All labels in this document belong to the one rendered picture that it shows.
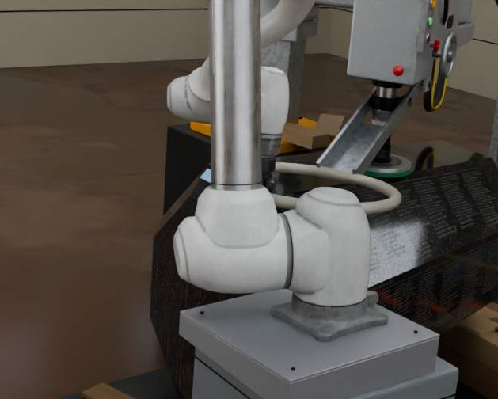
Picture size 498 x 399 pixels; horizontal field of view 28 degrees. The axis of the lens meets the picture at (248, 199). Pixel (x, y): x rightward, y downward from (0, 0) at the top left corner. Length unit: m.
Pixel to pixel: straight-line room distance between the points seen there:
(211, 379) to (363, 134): 1.20
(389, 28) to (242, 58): 1.23
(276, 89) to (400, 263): 0.88
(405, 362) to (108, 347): 2.02
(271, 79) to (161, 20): 7.42
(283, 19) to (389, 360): 0.74
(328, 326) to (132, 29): 7.77
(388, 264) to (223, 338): 1.11
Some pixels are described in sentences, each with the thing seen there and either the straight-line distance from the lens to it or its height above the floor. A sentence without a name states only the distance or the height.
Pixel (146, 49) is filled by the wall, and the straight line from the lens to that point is 9.72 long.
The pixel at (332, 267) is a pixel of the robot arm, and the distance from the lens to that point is 1.96.
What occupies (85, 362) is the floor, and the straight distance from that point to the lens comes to 3.75.
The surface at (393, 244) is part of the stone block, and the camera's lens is 3.05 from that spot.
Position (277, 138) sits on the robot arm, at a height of 1.14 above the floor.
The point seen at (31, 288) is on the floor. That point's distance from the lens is 4.37.
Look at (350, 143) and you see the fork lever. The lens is 3.03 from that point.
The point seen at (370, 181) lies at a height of 0.95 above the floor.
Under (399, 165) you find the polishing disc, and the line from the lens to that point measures 3.22.
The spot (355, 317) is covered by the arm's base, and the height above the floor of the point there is 0.90.
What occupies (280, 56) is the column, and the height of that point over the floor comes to 1.09.
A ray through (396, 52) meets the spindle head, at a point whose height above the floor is 1.26.
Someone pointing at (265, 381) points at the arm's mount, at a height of 0.84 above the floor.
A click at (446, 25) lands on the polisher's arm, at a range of 3.41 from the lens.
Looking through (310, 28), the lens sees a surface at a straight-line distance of 3.91.
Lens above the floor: 1.72
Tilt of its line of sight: 18 degrees down
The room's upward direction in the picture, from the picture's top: 4 degrees clockwise
